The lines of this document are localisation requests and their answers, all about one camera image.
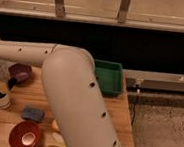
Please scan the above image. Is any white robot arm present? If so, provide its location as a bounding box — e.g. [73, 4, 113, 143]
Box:
[0, 39, 122, 147]

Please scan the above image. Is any metal rail beam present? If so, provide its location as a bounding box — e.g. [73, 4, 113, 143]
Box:
[124, 69, 184, 92]

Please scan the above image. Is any left metal frame leg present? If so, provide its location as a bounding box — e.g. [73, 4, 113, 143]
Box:
[54, 0, 66, 18]

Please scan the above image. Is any green plastic bin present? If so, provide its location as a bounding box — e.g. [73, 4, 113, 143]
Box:
[95, 60, 123, 97]

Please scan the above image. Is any metal frame leg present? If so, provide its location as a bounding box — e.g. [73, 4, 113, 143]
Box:
[54, 0, 66, 18]
[117, 0, 131, 23]

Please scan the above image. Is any red bowl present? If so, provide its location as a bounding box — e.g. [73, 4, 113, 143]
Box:
[9, 120, 42, 147]

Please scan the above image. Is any right metal frame leg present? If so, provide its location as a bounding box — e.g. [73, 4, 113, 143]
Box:
[117, 0, 131, 23]

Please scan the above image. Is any blue sponge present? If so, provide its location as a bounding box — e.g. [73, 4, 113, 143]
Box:
[21, 106, 44, 123]

